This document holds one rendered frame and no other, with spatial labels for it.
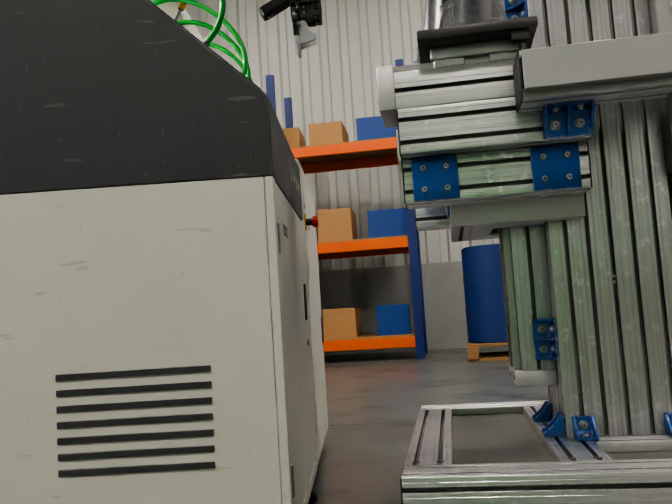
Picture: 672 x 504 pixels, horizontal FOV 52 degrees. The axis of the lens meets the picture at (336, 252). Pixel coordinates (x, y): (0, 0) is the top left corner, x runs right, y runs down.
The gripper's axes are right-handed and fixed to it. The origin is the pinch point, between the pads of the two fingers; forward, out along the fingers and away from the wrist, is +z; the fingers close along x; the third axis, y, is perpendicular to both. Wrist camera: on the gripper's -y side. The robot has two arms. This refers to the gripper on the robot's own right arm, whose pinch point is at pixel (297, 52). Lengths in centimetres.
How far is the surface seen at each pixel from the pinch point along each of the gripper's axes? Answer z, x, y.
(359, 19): -284, 636, 36
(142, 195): 45, -47, -29
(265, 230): 53, -47, -5
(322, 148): -96, 506, -14
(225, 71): 21, -47, -11
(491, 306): 74, 437, 130
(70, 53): 15, -47, -42
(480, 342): 106, 446, 119
